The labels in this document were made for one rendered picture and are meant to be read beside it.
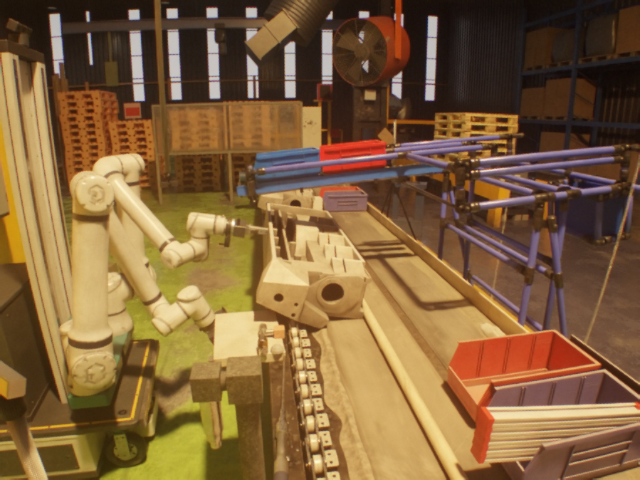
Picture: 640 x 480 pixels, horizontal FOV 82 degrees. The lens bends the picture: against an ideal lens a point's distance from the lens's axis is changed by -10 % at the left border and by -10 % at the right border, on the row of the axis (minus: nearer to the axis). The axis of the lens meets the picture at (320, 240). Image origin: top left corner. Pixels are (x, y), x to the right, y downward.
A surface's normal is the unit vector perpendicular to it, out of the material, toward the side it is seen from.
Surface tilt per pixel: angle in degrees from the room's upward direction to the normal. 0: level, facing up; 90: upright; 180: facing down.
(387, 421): 0
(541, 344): 88
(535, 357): 88
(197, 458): 0
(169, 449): 0
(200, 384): 90
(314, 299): 90
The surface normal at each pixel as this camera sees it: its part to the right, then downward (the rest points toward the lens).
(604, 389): -0.99, 0.00
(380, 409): 0.00, -0.96
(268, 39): 0.15, 0.29
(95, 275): 0.73, 0.22
